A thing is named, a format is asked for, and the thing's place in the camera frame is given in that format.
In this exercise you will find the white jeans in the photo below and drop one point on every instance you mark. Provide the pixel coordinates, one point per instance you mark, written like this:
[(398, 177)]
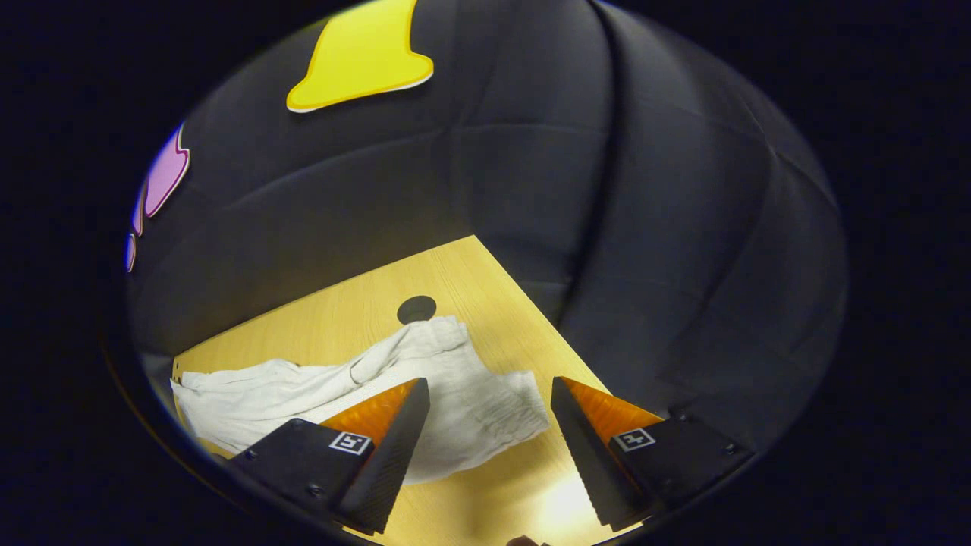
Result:
[(470, 409)]

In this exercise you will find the black backdrop cloth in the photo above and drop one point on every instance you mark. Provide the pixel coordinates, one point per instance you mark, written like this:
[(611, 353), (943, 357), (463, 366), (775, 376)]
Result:
[(607, 227)]

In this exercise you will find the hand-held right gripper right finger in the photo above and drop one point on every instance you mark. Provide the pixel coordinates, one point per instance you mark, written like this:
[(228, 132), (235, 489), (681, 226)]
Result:
[(580, 447)]

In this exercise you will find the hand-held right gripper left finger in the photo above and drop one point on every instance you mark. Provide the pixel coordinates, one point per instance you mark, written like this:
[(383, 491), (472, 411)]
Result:
[(394, 447)]

